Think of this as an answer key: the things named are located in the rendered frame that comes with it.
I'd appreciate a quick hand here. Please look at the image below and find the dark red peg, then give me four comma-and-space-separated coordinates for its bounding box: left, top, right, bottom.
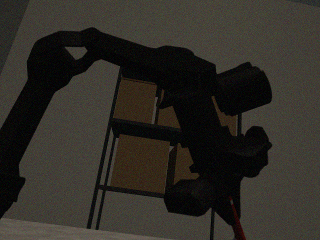
229, 196, 246, 240

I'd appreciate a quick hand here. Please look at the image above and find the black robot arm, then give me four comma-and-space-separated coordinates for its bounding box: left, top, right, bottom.
0, 27, 272, 220

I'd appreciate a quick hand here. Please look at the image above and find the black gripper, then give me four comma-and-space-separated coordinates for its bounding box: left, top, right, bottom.
163, 121, 244, 226

